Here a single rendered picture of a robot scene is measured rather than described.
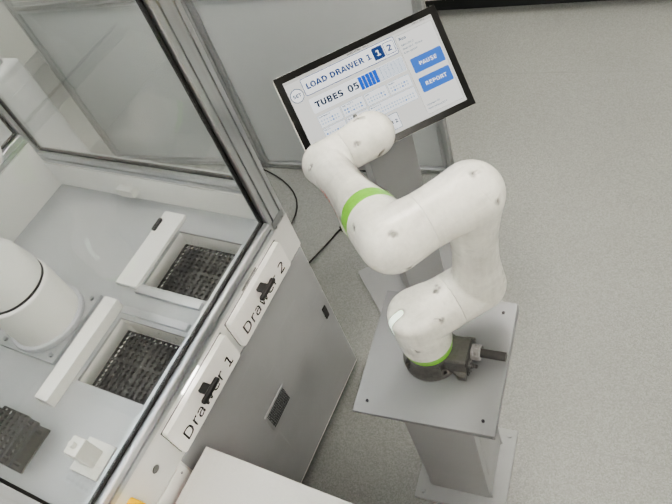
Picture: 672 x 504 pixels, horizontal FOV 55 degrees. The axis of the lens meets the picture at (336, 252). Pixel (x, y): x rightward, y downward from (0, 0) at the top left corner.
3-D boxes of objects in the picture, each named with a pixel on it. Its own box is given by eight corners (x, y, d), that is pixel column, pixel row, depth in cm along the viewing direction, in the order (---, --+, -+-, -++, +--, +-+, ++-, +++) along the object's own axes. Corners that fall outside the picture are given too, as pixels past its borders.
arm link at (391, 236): (449, 261, 114) (425, 207, 108) (386, 299, 113) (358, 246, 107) (409, 220, 129) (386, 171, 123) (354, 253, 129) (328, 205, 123)
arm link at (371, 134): (408, 141, 148) (383, 99, 146) (361, 170, 148) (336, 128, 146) (396, 143, 162) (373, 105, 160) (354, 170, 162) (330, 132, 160)
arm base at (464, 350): (512, 340, 161) (509, 328, 157) (500, 395, 154) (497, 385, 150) (412, 324, 172) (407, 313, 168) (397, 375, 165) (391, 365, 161)
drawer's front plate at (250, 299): (291, 264, 193) (279, 241, 184) (245, 347, 179) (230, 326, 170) (286, 263, 193) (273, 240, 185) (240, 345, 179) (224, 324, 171)
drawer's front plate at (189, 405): (241, 354, 177) (225, 334, 169) (186, 453, 163) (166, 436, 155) (236, 353, 178) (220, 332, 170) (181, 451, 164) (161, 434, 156)
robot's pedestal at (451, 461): (518, 432, 227) (502, 317, 170) (504, 519, 211) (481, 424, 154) (434, 416, 238) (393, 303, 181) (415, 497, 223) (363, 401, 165)
